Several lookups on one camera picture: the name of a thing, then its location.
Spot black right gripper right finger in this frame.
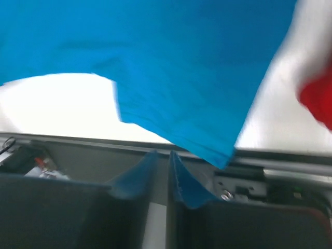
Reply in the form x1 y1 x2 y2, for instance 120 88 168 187
168 152 331 248

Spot black robot base mount plate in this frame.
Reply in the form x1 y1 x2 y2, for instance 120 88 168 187
1 138 331 209

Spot aluminium table edge rail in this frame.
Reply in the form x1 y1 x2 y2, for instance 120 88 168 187
1 132 331 185

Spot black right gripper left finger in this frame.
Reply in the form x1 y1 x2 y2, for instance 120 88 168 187
0 149 159 249

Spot blue t-shirt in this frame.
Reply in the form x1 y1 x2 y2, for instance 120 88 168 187
0 0 299 170

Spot red t-shirt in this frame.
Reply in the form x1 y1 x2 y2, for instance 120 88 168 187
297 59 331 131

